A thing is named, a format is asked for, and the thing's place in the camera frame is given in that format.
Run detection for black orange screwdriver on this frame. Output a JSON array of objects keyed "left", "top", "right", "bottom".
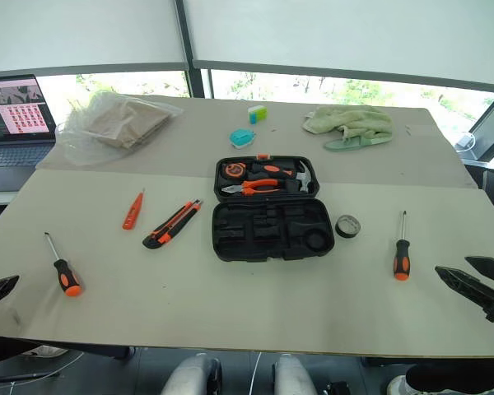
[
  {"left": 392, "top": 210, "right": 411, "bottom": 282},
  {"left": 44, "top": 231, "right": 84, "bottom": 298}
]

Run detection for orange voltage tester pen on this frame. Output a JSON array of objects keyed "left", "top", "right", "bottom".
[{"left": 121, "top": 188, "right": 147, "bottom": 231}]

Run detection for black tool case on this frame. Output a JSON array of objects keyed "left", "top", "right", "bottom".
[{"left": 211, "top": 153, "right": 336, "bottom": 263}]

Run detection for small white device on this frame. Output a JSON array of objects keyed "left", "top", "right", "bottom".
[{"left": 455, "top": 131, "right": 478, "bottom": 152}]

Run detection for black tape roll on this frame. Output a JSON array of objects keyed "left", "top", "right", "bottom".
[{"left": 334, "top": 214, "right": 361, "bottom": 239}]

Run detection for open laptop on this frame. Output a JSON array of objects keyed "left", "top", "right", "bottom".
[{"left": 0, "top": 73, "right": 58, "bottom": 168}]

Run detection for black orange utility knife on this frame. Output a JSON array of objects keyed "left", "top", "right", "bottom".
[{"left": 142, "top": 198, "right": 204, "bottom": 250}]

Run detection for silver rounded shape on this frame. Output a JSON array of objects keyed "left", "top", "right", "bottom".
[
  {"left": 160, "top": 355, "right": 223, "bottom": 395},
  {"left": 271, "top": 353, "right": 319, "bottom": 395}
]

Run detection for light green towel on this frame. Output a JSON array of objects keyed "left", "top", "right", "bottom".
[{"left": 301, "top": 105, "right": 395, "bottom": 143}]

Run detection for plastic bag with brown cloths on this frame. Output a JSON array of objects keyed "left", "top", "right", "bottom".
[{"left": 54, "top": 91, "right": 185, "bottom": 166}]

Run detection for orange black tape measure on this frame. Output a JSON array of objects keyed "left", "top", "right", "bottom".
[{"left": 223, "top": 161, "right": 249, "bottom": 181}]

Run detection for white roller blind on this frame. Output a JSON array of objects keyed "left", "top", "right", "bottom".
[
  {"left": 0, "top": 0, "right": 191, "bottom": 76},
  {"left": 182, "top": 0, "right": 494, "bottom": 99}
]

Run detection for teal round case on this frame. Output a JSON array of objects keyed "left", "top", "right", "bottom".
[{"left": 229, "top": 128, "right": 257, "bottom": 150}]

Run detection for small green blue box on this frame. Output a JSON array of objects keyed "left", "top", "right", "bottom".
[{"left": 247, "top": 105, "right": 268, "bottom": 125}]

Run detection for claw hammer orange black handle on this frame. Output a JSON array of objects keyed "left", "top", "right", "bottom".
[{"left": 249, "top": 160, "right": 320, "bottom": 195}]

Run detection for thin white cable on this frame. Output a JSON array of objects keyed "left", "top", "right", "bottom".
[{"left": 249, "top": 351, "right": 263, "bottom": 395}]

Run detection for orange handled pliers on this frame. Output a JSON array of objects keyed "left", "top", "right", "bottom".
[{"left": 220, "top": 178, "right": 288, "bottom": 198}]

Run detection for dark window post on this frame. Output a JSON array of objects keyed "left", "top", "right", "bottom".
[{"left": 174, "top": 0, "right": 213, "bottom": 100}]

